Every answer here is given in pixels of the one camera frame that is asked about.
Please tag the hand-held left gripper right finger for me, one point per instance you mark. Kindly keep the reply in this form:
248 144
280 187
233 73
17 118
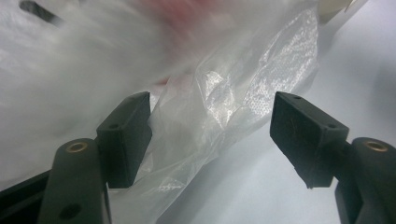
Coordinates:
305 140

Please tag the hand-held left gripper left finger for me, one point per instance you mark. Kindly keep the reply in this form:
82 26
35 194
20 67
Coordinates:
124 140

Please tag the clear plastic bag yellow print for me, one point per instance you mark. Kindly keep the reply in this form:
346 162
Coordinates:
202 109

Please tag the white plastic bin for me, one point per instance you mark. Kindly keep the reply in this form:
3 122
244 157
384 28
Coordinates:
333 7

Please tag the small red object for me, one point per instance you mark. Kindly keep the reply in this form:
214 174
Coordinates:
190 12

